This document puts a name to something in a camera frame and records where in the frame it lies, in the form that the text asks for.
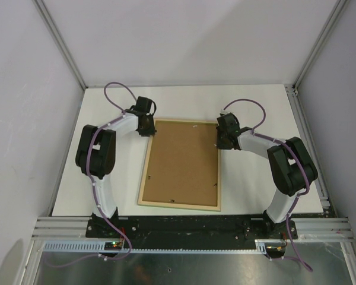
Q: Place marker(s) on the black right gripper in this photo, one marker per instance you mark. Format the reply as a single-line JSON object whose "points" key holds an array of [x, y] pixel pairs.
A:
{"points": [[220, 145]]}

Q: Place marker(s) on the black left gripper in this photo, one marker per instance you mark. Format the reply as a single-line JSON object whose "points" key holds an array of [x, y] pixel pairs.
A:
{"points": [[151, 130]]}

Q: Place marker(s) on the brown cardboard backing board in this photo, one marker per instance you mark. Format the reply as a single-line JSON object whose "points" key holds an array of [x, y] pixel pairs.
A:
{"points": [[181, 163]]}

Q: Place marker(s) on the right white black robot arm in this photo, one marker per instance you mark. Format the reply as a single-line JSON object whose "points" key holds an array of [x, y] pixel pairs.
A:
{"points": [[292, 168]]}

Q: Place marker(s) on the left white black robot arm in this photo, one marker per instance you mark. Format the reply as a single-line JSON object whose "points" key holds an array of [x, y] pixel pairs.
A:
{"points": [[96, 152]]}

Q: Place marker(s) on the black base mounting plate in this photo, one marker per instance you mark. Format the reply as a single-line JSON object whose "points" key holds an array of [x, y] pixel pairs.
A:
{"points": [[192, 232]]}

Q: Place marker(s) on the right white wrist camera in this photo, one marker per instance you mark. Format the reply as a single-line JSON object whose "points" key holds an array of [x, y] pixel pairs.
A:
{"points": [[222, 112]]}

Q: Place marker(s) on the white slotted cable duct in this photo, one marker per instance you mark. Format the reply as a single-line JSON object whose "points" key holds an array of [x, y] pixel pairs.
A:
{"points": [[116, 247]]}

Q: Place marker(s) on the left aluminium corner post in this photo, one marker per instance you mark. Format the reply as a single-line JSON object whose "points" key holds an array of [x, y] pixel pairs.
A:
{"points": [[60, 43]]}

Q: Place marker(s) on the aluminium corner post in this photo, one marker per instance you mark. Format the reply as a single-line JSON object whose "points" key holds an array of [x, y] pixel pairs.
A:
{"points": [[60, 43], [326, 31]]}

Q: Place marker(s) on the right aluminium corner post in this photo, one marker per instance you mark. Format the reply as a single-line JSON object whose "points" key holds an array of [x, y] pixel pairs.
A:
{"points": [[326, 31]]}

